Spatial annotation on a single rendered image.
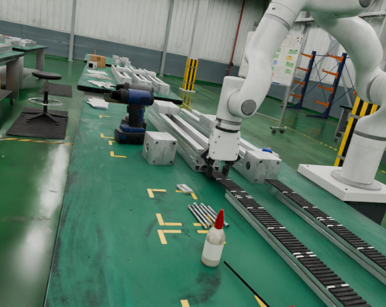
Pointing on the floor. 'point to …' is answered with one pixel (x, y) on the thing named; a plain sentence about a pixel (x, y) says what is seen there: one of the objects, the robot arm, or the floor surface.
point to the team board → (279, 67)
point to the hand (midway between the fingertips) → (217, 172)
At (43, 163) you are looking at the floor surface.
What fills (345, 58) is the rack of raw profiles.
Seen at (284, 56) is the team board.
